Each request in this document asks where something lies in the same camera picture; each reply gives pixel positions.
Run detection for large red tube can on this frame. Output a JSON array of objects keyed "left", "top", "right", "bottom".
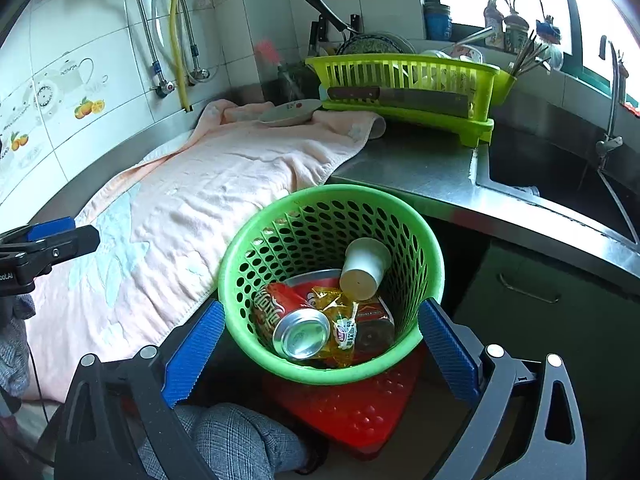
[{"left": 357, "top": 297, "right": 396, "bottom": 356}]

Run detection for dark utensil holder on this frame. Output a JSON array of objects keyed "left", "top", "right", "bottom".
[{"left": 276, "top": 62, "right": 321, "bottom": 103}]

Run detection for black handled frying pan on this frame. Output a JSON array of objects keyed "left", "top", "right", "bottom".
[{"left": 302, "top": 0, "right": 366, "bottom": 36}]

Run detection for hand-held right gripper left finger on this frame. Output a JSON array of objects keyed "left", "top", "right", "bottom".
[{"left": 54, "top": 300, "right": 227, "bottom": 480}]

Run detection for yellow snack wrapper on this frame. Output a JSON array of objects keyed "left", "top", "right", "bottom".
[{"left": 306, "top": 285, "right": 361, "bottom": 366}]

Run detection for cabinet door handle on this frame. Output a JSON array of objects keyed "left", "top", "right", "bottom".
[{"left": 494, "top": 271, "right": 562, "bottom": 305}]

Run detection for metal sink faucet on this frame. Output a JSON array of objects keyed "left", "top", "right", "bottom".
[{"left": 595, "top": 35, "right": 640, "bottom": 246}]

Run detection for metal flexible hose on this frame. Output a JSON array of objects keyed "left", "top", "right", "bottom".
[
  {"left": 119, "top": 0, "right": 166, "bottom": 86},
  {"left": 180, "top": 0, "right": 201, "bottom": 76}
]

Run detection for patterned ceramic plate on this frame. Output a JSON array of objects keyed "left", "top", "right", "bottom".
[{"left": 335, "top": 32, "right": 417, "bottom": 56}]

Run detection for metal angle valve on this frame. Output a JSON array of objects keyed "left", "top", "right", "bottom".
[
  {"left": 150, "top": 60, "right": 178, "bottom": 98},
  {"left": 187, "top": 45, "right": 213, "bottom": 86}
]

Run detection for crushed red drink can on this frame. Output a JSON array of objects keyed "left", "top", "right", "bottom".
[{"left": 252, "top": 282, "right": 332, "bottom": 361}]

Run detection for green plastic wastebasket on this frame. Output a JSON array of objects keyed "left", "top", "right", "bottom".
[{"left": 217, "top": 184, "right": 446, "bottom": 386}]

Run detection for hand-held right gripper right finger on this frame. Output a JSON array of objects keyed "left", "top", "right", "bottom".
[{"left": 417, "top": 297, "right": 587, "bottom": 480}]

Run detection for white patterned bowl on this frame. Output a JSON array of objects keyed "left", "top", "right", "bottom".
[{"left": 449, "top": 44, "right": 485, "bottom": 63}]

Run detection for yellow gas hose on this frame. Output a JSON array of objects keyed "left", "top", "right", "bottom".
[{"left": 169, "top": 0, "right": 193, "bottom": 113}]

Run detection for metal ladle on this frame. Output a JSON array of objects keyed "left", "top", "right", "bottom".
[{"left": 452, "top": 26, "right": 501, "bottom": 48}]

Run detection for stainless steel sink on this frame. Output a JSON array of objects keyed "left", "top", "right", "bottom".
[{"left": 475, "top": 120, "right": 640, "bottom": 256}]

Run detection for bundle of chopsticks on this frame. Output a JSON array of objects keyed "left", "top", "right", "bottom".
[{"left": 507, "top": 30, "right": 551, "bottom": 78}]

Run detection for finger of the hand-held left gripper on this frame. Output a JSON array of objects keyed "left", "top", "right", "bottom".
[
  {"left": 0, "top": 216, "right": 76, "bottom": 251},
  {"left": 0, "top": 225, "right": 101, "bottom": 268}
]

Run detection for green plastic dish rack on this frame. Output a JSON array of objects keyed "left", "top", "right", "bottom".
[{"left": 304, "top": 52, "right": 517, "bottom": 150}]

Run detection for black cable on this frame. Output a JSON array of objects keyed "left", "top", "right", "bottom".
[{"left": 26, "top": 344, "right": 51, "bottom": 423}]

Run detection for shallow ceramic plate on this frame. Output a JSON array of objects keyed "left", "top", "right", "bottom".
[{"left": 258, "top": 99, "right": 325, "bottom": 128}]

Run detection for pink spatula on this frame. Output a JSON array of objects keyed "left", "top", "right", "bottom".
[{"left": 254, "top": 39, "right": 282, "bottom": 68}]

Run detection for brown sprouting plant jar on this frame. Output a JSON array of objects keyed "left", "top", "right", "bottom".
[
  {"left": 481, "top": 0, "right": 505, "bottom": 36},
  {"left": 502, "top": 0, "right": 527, "bottom": 53}
]

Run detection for blue sprouting plant jar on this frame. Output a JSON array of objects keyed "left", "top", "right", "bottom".
[{"left": 535, "top": 0, "right": 565, "bottom": 71}]

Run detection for pink towel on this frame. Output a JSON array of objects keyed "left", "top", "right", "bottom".
[{"left": 22, "top": 99, "right": 387, "bottom": 403}]

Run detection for red plastic stool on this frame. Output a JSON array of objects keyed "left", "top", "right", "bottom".
[{"left": 262, "top": 345, "right": 426, "bottom": 461}]

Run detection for wooden handled cleaver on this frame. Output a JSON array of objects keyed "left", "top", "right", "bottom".
[{"left": 327, "top": 85, "right": 471, "bottom": 120}]

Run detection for grey plaid trousers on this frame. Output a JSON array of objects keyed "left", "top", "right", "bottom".
[{"left": 137, "top": 402, "right": 326, "bottom": 480}]

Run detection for dark base cabinet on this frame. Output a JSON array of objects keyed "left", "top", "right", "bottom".
[{"left": 440, "top": 230, "right": 640, "bottom": 480}]

